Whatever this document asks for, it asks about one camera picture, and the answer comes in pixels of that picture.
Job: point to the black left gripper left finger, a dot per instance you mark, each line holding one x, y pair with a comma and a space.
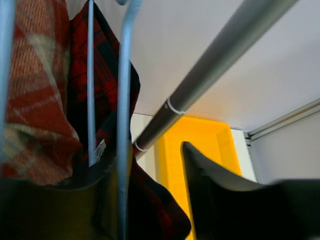
82, 207

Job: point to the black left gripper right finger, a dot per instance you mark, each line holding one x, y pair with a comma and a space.
226, 206

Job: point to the red navy plaid skirt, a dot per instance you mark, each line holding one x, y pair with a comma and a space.
153, 213

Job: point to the rust beige plaid skirt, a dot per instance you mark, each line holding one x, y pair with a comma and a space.
39, 143

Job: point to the yellow plastic bin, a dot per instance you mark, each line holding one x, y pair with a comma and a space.
213, 139

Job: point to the white metal clothes rack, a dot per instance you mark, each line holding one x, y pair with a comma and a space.
251, 20

